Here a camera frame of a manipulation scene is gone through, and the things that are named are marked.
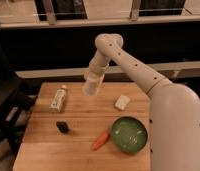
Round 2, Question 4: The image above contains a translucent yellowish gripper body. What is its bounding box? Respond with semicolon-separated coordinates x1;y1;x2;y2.
84;67;105;84

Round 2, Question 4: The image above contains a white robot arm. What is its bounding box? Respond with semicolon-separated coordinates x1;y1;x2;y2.
83;34;200;171

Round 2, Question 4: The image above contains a black eraser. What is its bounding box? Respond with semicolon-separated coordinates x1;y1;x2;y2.
56;121;69;134

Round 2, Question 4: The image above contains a white sponge block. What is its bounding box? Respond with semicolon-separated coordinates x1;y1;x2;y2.
114;95;130;111

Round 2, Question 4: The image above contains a white plastic bottle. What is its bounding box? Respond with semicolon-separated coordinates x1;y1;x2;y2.
50;85;67;112

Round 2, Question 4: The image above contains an orange carrot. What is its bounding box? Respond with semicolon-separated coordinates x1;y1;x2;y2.
91;132;110;151

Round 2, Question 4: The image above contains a green bowl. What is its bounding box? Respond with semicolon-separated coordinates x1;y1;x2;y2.
110;116;148;154

